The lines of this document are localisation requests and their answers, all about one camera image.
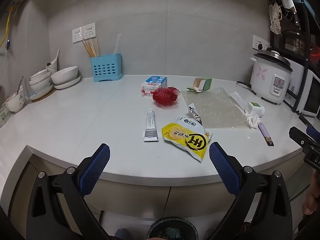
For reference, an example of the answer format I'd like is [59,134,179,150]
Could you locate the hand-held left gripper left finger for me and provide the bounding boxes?
[26,143,112,240]

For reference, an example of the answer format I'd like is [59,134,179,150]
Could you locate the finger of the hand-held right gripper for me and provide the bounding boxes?
[289,126,316,153]
[306,126,320,143]

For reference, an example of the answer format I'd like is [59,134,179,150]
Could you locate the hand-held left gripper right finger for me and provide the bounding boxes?
[209,142,293,240]

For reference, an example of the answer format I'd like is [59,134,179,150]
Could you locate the purple sachet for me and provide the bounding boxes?
[258,122,275,147]

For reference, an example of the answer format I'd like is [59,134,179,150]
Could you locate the yellow snack packet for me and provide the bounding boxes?
[162,122,213,163]

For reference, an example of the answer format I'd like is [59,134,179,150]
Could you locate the white tissue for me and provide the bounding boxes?
[246,114,262,129]

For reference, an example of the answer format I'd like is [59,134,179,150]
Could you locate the small white green box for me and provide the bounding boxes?
[245,102,265,118]

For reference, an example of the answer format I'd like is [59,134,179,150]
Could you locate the clear bubble wrap sheet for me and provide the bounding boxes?
[181,87,250,129]

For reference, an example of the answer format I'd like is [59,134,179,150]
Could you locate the silver black snack wrapper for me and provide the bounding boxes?
[187,103,204,126]

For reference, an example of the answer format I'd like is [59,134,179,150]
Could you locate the white grey tube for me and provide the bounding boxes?
[144,108,160,142]

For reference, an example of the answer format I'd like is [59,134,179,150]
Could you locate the dark mesh trash basket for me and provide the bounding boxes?
[147,219,199,240]

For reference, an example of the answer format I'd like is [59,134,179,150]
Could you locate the green white carton box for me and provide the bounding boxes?
[187,77,212,93]

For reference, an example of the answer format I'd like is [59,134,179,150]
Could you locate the red mesh net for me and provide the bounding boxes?
[152,86,181,108]

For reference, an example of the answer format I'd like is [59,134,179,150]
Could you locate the blue white milk carton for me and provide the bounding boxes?
[141,76,168,97]

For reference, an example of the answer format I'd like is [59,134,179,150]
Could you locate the person's right hand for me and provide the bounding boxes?
[302,172,320,215]

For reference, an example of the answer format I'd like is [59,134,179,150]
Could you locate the white microwave oven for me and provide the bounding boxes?
[285,62,320,117]

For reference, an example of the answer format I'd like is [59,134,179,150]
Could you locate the white floral rice cooker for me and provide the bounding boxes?
[250,50,293,105]

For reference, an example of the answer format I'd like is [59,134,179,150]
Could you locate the clear plastic bag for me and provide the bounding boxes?
[229,91,250,111]

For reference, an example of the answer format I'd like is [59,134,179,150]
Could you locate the black metal rack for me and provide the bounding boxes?
[266,0,320,113]

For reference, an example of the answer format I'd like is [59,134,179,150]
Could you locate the white plate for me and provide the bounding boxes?
[54,76,82,90]

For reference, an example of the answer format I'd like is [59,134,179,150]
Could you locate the large white bowl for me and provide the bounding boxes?
[51,66,78,85]

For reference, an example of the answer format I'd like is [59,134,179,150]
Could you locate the white patterned bowl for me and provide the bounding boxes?
[30,79,54,93]
[29,69,51,82]

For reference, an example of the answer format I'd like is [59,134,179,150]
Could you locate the blue utensil holder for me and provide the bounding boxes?
[90,52,123,82]

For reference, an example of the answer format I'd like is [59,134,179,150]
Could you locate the small white patterned cup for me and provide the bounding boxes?
[5,89,25,112]

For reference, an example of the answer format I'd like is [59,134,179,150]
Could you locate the bundle of wooden chopsticks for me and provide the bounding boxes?
[82,37,100,58]

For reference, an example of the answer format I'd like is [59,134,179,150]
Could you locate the hanging white mesh cloth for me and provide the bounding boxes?
[269,4,284,34]

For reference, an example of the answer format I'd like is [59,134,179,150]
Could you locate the clear plastic straws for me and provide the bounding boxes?
[114,33,122,55]

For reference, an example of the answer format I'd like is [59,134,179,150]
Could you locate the steel cleaver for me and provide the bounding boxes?
[277,0,300,28]

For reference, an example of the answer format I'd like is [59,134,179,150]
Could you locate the white wall power outlet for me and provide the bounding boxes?
[252,35,270,52]

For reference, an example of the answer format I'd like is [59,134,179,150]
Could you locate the white wall socket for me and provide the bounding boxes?
[83,22,96,40]
[72,26,83,43]

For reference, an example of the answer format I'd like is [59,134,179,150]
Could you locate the yellow cable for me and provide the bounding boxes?
[0,5,12,48]

